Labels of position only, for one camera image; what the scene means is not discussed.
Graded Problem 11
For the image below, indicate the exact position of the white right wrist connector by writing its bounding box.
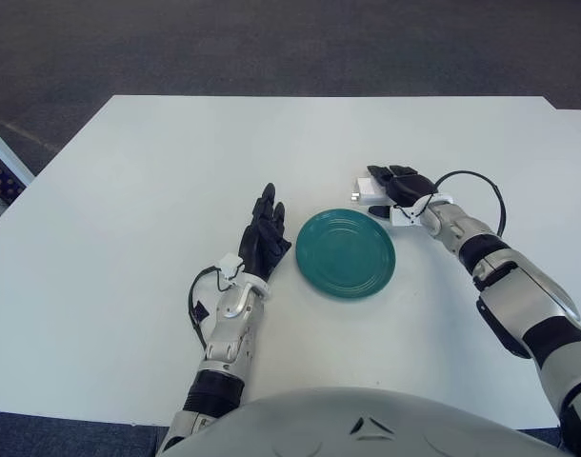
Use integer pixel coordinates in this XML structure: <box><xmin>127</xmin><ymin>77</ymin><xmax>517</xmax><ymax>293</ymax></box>
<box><xmin>390</xmin><ymin>202</ymin><xmax>424</xmax><ymax>228</ymax></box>

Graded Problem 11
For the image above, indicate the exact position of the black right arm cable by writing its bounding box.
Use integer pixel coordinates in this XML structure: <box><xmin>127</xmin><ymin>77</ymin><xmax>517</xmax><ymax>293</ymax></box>
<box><xmin>432</xmin><ymin>169</ymin><xmax>507</xmax><ymax>237</ymax></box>

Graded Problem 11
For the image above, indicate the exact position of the dark patterned rug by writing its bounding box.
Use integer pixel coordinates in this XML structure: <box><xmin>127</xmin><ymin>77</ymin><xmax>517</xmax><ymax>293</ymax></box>
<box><xmin>0</xmin><ymin>142</ymin><xmax>25</xmax><ymax>232</ymax></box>

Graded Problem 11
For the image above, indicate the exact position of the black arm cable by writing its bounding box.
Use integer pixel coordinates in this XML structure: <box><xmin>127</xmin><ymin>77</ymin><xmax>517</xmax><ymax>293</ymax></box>
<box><xmin>432</xmin><ymin>169</ymin><xmax>507</xmax><ymax>237</ymax></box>
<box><xmin>188</xmin><ymin>266</ymin><xmax>230</xmax><ymax>347</ymax></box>

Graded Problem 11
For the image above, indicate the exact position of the teal ceramic plate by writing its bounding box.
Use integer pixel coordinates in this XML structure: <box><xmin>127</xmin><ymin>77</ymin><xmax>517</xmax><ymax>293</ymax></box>
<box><xmin>295</xmin><ymin>208</ymin><xmax>397</xmax><ymax>302</ymax></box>

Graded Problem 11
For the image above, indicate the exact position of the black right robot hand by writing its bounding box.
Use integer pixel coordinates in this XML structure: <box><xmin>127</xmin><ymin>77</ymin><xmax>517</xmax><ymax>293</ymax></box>
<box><xmin>366</xmin><ymin>164</ymin><xmax>439</xmax><ymax>218</ymax></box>

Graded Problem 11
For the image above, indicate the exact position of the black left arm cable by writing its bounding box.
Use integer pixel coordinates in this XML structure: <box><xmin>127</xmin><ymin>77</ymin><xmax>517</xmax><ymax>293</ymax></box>
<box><xmin>188</xmin><ymin>266</ymin><xmax>230</xmax><ymax>347</ymax></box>

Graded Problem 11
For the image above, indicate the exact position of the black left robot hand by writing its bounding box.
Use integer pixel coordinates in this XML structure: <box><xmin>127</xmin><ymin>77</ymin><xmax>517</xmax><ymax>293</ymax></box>
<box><xmin>237</xmin><ymin>182</ymin><xmax>292</xmax><ymax>282</ymax></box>

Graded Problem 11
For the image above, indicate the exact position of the white frame strip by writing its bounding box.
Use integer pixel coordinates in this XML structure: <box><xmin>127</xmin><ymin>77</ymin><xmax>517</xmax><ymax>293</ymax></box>
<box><xmin>0</xmin><ymin>121</ymin><xmax>34</xmax><ymax>185</ymax></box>

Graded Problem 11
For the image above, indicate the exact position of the white left wrist connector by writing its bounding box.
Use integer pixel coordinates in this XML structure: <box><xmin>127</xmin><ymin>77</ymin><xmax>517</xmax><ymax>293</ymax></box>
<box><xmin>217</xmin><ymin>254</ymin><xmax>244</xmax><ymax>283</ymax></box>

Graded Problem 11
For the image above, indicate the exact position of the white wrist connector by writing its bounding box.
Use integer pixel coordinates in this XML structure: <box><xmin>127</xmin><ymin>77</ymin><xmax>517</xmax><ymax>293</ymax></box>
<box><xmin>390</xmin><ymin>202</ymin><xmax>424</xmax><ymax>228</ymax></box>
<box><xmin>217</xmin><ymin>254</ymin><xmax>244</xmax><ymax>283</ymax></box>

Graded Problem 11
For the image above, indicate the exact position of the white charger block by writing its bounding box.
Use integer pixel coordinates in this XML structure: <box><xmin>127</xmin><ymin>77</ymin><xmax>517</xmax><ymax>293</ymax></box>
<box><xmin>351</xmin><ymin>177</ymin><xmax>388</xmax><ymax>207</ymax></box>

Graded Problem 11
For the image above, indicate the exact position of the grey robot torso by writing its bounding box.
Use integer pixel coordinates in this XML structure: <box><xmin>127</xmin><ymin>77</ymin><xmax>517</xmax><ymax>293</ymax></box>
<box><xmin>156</xmin><ymin>386</ymin><xmax>577</xmax><ymax>457</ymax></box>

